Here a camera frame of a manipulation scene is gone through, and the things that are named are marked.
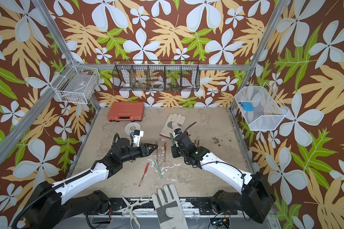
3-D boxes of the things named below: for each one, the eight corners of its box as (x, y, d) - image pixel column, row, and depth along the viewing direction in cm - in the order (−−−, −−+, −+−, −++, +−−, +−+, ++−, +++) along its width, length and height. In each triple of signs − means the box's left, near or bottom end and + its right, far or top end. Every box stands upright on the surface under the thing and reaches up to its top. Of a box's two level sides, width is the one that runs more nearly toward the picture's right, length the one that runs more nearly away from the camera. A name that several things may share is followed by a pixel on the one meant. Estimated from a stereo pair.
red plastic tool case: (108, 123, 113) (105, 118, 108) (114, 106, 125) (111, 101, 120) (141, 123, 113) (140, 118, 108) (144, 106, 125) (143, 101, 121)
